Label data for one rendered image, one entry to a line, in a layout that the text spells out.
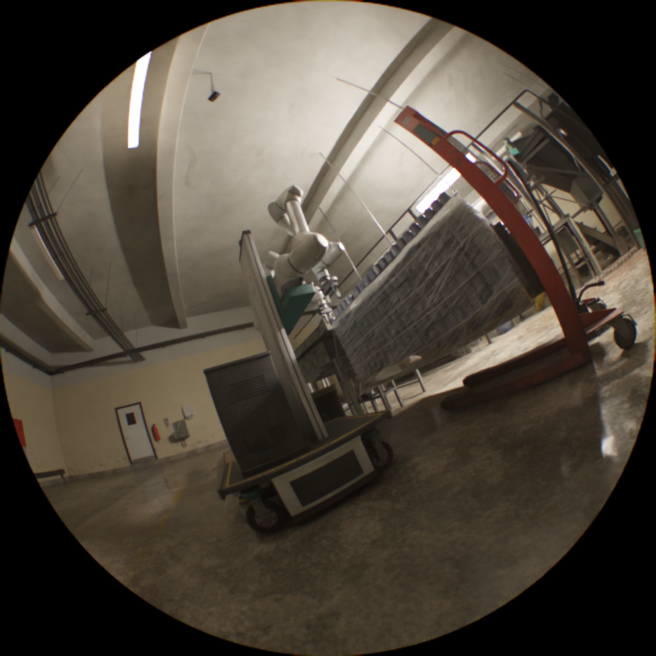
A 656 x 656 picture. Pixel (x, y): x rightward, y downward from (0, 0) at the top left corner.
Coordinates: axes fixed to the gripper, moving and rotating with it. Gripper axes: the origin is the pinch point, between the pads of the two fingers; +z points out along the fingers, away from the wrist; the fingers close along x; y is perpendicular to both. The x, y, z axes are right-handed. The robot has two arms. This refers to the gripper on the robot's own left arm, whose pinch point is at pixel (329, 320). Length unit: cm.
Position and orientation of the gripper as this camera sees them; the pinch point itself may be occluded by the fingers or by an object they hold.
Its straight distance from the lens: 212.5
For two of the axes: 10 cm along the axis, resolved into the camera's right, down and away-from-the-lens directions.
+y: 4.5, -4.2, -7.9
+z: 3.9, 8.9, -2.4
